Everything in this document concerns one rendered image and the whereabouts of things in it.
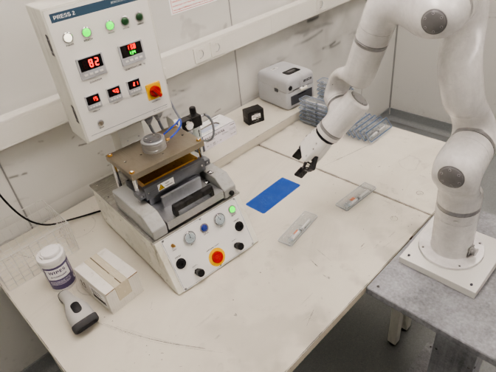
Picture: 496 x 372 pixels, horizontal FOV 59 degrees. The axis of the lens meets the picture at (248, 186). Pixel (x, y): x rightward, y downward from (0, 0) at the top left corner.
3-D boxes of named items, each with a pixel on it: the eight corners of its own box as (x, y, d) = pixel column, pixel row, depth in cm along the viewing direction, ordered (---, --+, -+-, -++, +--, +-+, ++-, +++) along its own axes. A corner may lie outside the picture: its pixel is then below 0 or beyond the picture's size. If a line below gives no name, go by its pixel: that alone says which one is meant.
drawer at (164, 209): (125, 194, 155) (119, 176, 151) (176, 167, 166) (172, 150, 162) (169, 232, 136) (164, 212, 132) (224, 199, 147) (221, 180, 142)
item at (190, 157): (122, 174, 150) (114, 150, 144) (176, 148, 161) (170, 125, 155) (147, 195, 139) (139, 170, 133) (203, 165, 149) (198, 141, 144)
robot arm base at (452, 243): (496, 244, 137) (508, 199, 126) (464, 280, 129) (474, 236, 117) (438, 218, 150) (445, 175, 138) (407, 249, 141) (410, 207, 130)
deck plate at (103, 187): (89, 186, 164) (88, 184, 163) (167, 148, 181) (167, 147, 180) (152, 245, 134) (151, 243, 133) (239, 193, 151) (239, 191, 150)
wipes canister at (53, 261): (46, 284, 149) (29, 252, 140) (70, 269, 154) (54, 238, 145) (57, 297, 144) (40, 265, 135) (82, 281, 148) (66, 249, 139)
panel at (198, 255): (184, 291, 139) (159, 240, 135) (254, 243, 154) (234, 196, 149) (187, 293, 138) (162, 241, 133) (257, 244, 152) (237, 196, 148)
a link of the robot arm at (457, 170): (487, 198, 128) (503, 127, 113) (465, 237, 118) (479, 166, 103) (445, 185, 135) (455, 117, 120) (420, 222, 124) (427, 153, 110)
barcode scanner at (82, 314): (49, 305, 141) (40, 288, 136) (72, 291, 145) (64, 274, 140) (80, 342, 128) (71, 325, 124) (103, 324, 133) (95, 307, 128)
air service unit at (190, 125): (175, 149, 169) (167, 114, 161) (205, 134, 176) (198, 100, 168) (182, 153, 166) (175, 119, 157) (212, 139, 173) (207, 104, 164)
